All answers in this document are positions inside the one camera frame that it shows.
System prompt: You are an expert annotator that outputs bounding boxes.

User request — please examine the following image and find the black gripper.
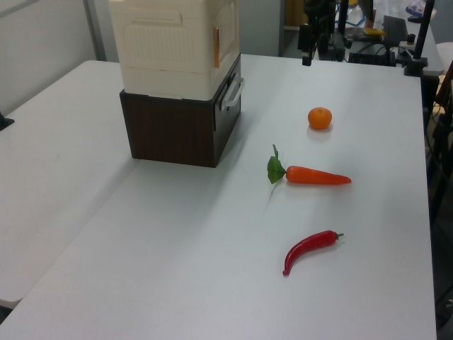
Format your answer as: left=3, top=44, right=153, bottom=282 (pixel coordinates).
left=297, top=23, right=316, bottom=67

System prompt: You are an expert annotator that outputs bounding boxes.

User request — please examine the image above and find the cream cabinet door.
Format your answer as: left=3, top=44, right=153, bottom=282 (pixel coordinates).
left=212, top=0, right=241, bottom=79

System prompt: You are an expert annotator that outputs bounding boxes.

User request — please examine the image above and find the cream plastic storage cabinet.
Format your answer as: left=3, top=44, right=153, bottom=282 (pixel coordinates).
left=107, top=0, right=242, bottom=101

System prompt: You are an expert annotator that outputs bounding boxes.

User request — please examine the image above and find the orange toy mandarin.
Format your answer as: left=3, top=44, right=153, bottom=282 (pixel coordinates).
left=307, top=106, right=333, bottom=131

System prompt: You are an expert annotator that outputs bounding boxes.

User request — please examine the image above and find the black electronics box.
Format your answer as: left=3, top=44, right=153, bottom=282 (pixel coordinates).
left=348, top=42, right=396, bottom=67

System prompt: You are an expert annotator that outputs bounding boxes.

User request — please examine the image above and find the orange toy carrot with leaf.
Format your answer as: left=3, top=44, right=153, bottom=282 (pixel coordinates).
left=266, top=144, right=352, bottom=186

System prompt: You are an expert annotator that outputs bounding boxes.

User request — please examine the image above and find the dark brown drawer box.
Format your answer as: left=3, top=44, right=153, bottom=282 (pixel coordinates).
left=119, top=52, right=246, bottom=169

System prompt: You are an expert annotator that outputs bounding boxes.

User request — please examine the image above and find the red toy chili pepper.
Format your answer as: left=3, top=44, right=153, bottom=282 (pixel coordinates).
left=282, top=229, right=345, bottom=278

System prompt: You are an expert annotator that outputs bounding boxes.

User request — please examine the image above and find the white drawer handle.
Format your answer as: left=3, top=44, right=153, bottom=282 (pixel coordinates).
left=220, top=76, right=246, bottom=109

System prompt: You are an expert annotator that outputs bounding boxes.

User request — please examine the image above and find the black camera stand pole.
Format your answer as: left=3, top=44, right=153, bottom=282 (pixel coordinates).
left=403, top=0, right=437, bottom=78

